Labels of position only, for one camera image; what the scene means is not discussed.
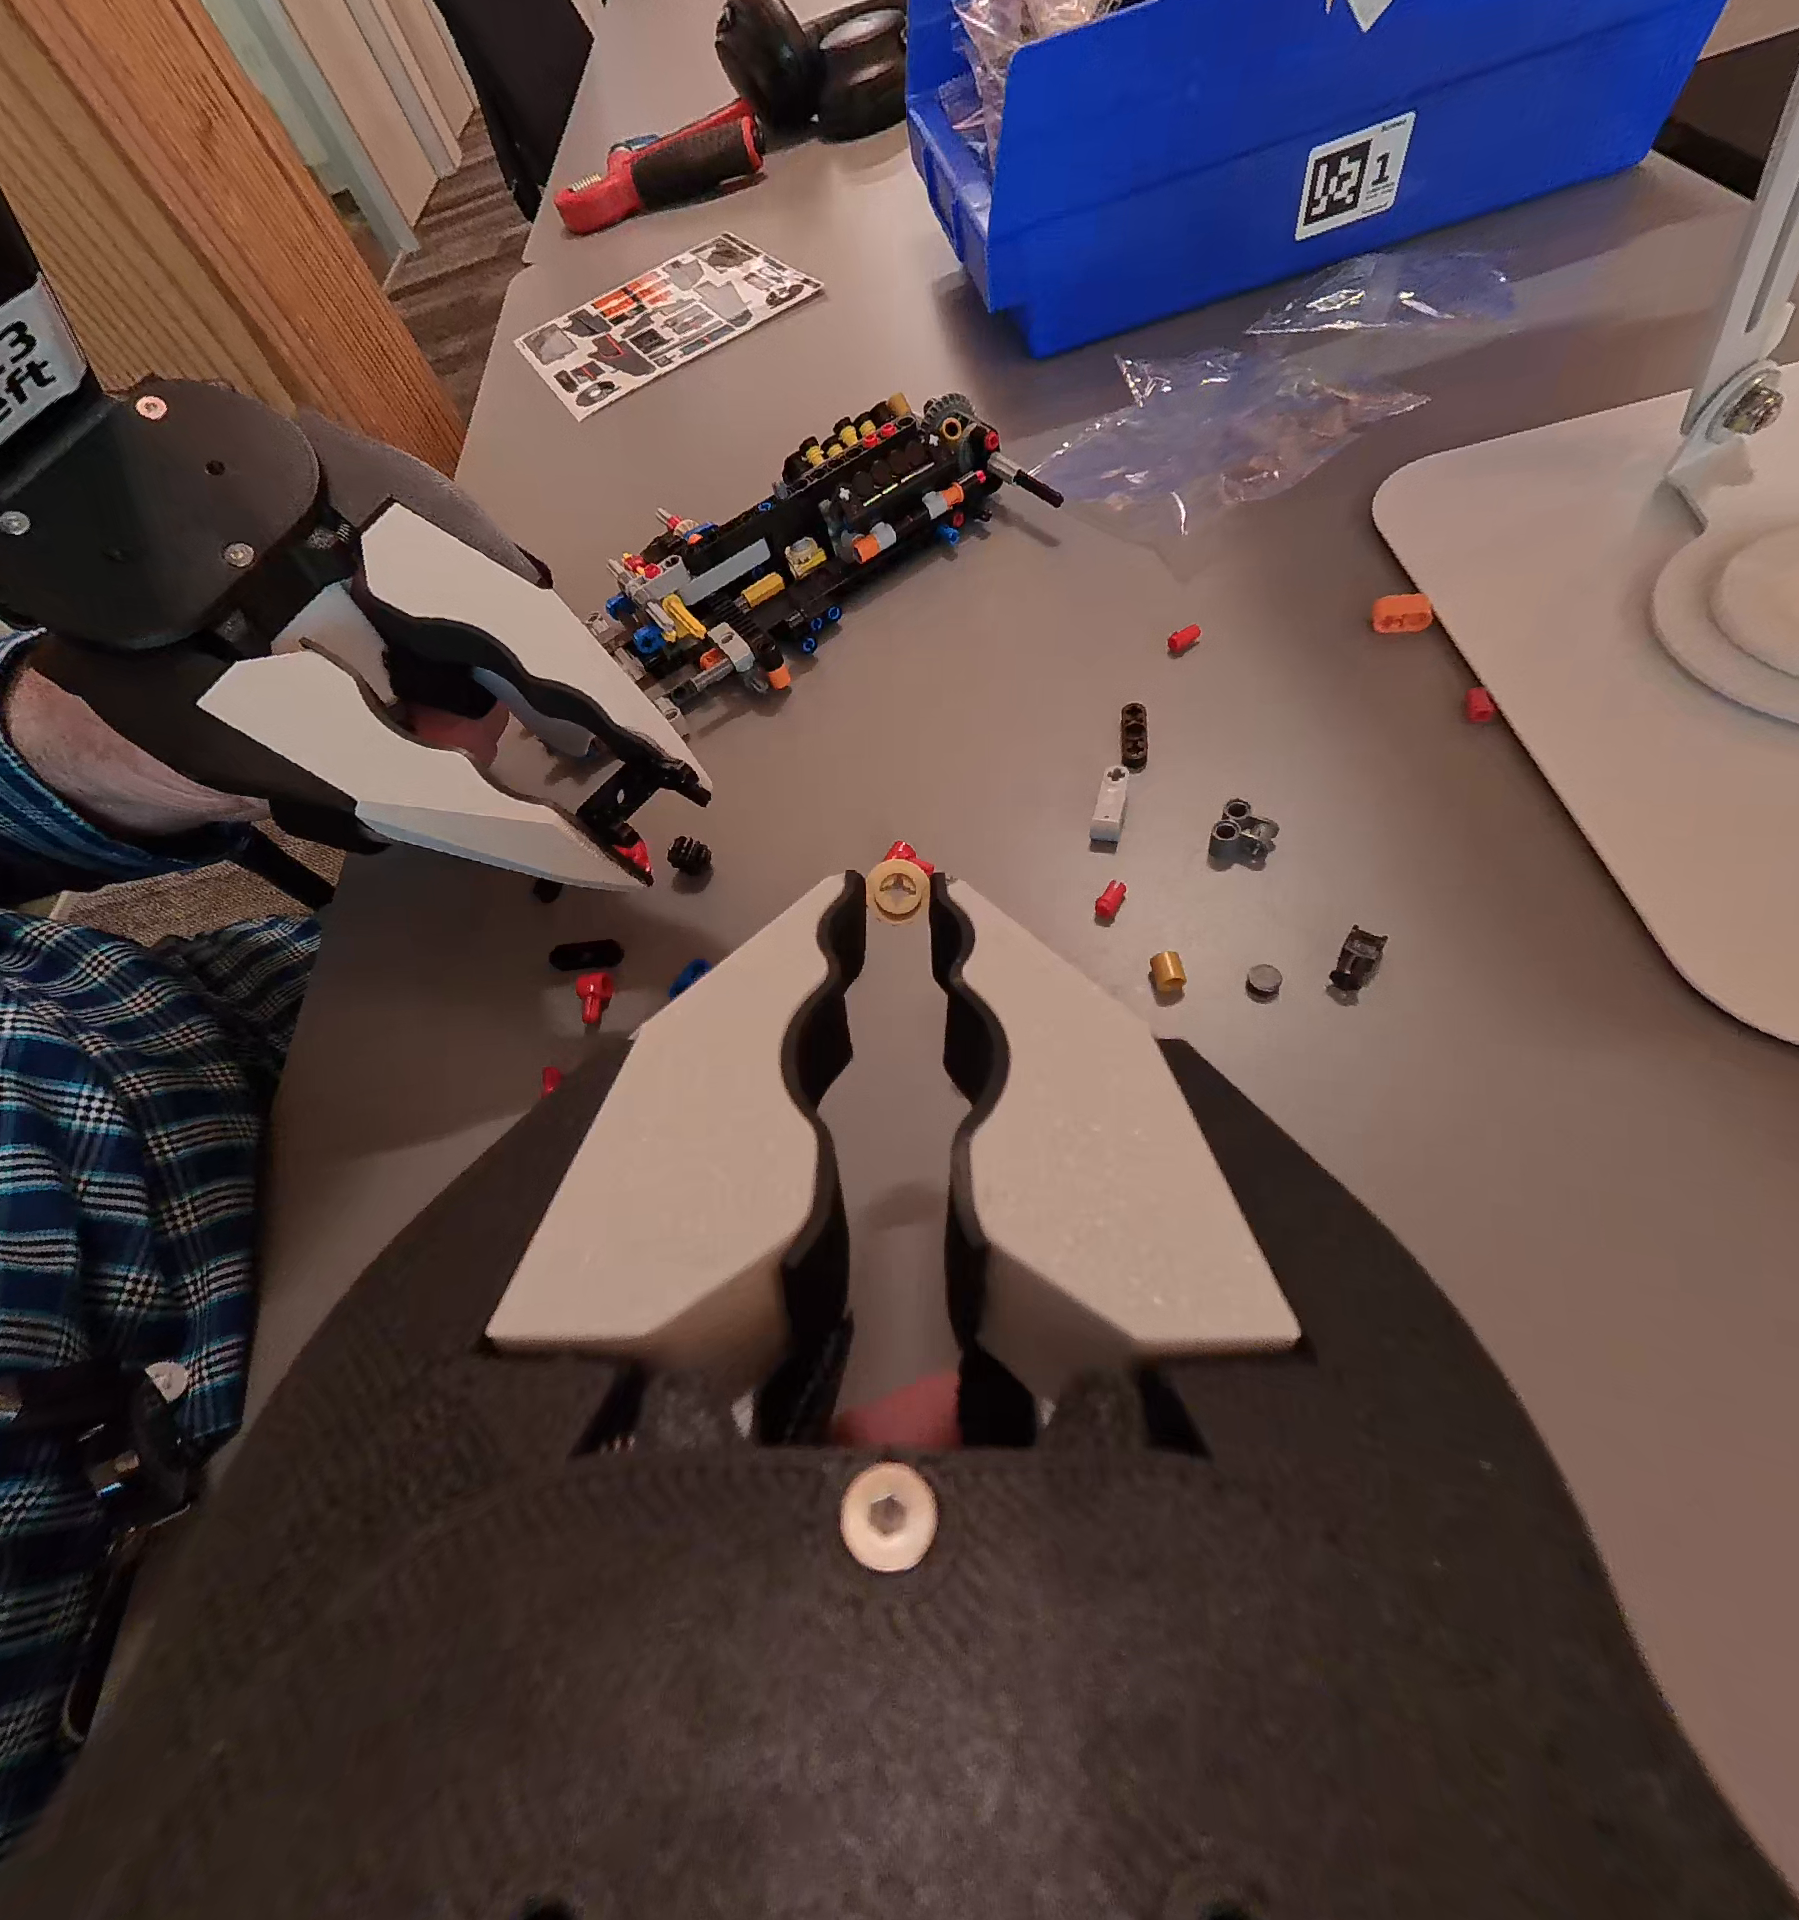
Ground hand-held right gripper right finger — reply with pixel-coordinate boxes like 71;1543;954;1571
928;875;1304;1446

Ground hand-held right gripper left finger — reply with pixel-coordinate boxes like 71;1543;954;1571
485;871;860;1443

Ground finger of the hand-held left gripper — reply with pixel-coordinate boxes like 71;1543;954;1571
353;501;717;804
196;584;654;893

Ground black lego frame piece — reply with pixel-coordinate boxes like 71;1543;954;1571
582;750;712;887

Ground lego car chassis build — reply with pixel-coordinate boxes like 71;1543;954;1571
587;391;1064;736

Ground lego pieces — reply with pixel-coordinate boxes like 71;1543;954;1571
532;592;1500;1102

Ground lego sticker sheet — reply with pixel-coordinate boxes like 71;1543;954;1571
517;231;826;426

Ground plastic bags of lego parts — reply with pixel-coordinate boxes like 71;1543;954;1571
945;0;1154;167

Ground person's left hand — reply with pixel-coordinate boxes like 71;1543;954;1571
16;647;277;836

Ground wooden cabinet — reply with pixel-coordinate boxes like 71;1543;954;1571
0;0;465;483

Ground red black power tool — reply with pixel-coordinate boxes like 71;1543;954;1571
554;98;769;234

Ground person's plaid shirt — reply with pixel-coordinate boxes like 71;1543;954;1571
0;890;323;1868

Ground black chair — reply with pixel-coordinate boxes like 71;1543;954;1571
432;0;597;227

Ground clear plastic bag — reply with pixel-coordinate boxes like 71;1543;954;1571
1245;246;1518;340
1025;350;1428;544

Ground blue storage bin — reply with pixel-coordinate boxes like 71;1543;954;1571
903;0;1730;359

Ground black chest harness mount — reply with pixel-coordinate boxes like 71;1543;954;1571
0;1357;214;1741

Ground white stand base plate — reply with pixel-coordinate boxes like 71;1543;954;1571
1373;0;1799;1057

